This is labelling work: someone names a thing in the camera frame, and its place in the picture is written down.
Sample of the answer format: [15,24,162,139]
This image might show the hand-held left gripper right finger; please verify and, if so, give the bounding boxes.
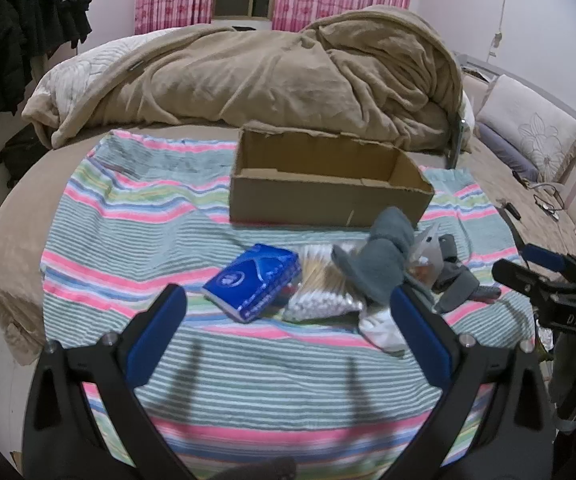
[382,284,558,480]

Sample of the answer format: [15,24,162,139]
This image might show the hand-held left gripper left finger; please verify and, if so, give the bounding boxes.
[22,283,197,480]

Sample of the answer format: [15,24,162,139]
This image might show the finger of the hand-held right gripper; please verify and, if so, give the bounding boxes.
[521,243,576,282]
[491,258,553,302]

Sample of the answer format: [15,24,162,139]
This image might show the white sock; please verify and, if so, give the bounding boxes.
[358,307,410,354]

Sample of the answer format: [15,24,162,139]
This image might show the eyeglasses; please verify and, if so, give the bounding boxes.
[532,184,566,218]

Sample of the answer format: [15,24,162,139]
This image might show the dark grey sock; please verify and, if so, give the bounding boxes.
[430,234,502,314]

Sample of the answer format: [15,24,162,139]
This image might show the grey-green sock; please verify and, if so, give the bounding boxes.
[331,206,437,312]

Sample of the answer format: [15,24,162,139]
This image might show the clear plastic packet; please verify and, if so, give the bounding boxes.
[408,222,445,281]

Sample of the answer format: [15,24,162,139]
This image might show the purple pillow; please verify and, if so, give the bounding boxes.
[478,122,540,182]

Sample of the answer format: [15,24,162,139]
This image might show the blue tissue pack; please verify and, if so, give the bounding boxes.
[202,243,302,324]

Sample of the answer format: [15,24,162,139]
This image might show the clear bag of cotton swabs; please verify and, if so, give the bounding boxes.
[282,245,369,324]

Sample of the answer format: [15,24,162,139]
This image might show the cream floral pillow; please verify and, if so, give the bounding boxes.
[475,74,576,182]

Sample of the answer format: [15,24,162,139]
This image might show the pastel striped towel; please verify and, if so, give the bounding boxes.
[40,129,537,480]

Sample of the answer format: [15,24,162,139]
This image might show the brown cardboard box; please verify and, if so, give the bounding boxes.
[229,126,435,229]

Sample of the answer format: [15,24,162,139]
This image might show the bed with tan sheet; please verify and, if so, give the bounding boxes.
[0,120,576,367]

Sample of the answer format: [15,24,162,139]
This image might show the grey metal bed headboard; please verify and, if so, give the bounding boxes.
[450,51,576,161]

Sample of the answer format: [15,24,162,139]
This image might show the dark bag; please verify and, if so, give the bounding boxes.
[0,124,50,187]

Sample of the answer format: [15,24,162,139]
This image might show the tan fleece blanket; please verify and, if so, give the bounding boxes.
[22,5,472,154]

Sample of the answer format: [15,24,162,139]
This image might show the black hanging clothes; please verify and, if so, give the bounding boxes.
[0,0,93,137]

